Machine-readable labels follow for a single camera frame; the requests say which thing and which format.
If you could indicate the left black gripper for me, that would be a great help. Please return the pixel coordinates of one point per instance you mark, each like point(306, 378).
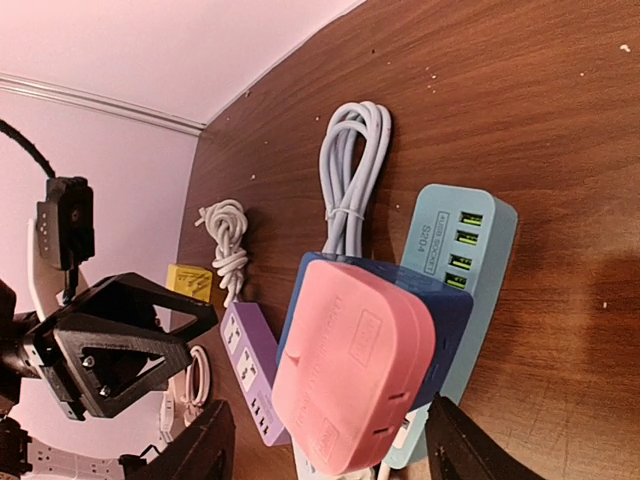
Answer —
point(121, 339)

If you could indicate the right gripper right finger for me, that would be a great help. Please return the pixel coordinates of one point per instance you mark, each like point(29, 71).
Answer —
point(459, 449)

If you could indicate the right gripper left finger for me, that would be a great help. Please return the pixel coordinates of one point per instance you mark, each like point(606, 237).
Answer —
point(203, 451)

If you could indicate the yellow cube socket adapter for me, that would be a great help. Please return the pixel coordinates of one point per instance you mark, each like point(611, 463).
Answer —
point(191, 281)

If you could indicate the purple power strip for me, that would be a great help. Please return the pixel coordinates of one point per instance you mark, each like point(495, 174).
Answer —
point(251, 348)

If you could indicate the pink plug adapter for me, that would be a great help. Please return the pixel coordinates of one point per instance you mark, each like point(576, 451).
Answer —
point(355, 357)

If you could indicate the dark blue plug adapter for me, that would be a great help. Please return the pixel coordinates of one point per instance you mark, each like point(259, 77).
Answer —
point(450, 309)

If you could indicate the teal usb power strip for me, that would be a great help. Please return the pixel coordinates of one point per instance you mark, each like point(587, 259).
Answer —
point(464, 238)

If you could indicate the light blue power strip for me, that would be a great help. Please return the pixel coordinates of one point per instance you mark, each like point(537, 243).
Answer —
point(306, 471)

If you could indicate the round pink socket hub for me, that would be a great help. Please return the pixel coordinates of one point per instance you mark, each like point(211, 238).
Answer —
point(126, 447)

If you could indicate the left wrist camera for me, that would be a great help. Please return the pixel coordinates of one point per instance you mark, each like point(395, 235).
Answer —
point(59, 239)

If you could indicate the left aluminium frame post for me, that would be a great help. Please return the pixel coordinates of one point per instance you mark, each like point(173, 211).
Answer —
point(98, 103)

